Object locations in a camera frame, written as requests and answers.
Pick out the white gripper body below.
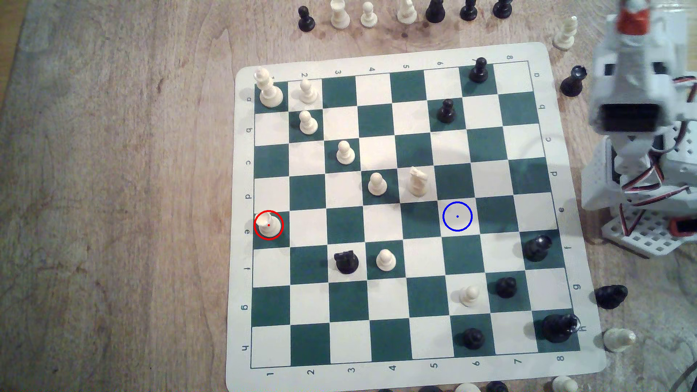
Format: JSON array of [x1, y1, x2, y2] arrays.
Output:
[[589, 11, 688, 134]]

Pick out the black knight on board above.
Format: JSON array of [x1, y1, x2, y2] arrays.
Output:
[[334, 250, 359, 274]]

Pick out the black king chess piece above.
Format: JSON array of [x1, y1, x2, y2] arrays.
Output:
[[541, 313, 579, 344]]

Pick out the black cable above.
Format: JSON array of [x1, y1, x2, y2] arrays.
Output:
[[675, 367, 697, 392]]

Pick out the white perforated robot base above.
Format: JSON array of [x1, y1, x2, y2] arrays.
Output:
[[602, 204, 697, 259]]

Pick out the white rook chess piece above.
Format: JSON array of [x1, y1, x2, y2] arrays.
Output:
[[603, 328, 636, 352], [330, 0, 351, 29]]

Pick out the red white black servo wires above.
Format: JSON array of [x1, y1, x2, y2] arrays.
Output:
[[618, 76, 697, 237]]

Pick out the orange clamp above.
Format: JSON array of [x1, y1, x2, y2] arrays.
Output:
[[669, 217, 697, 238]]

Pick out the black knight chess piece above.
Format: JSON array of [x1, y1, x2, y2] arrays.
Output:
[[595, 285, 628, 310]]

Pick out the black bishop chess piece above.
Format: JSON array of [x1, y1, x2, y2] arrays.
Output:
[[523, 235, 553, 262]]

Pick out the white knight chess piece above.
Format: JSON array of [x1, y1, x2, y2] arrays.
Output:
[[408, 166, 431, 198]]

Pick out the green white chess board mat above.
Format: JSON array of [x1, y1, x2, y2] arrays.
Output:
[[226, 42, 608, 392]]

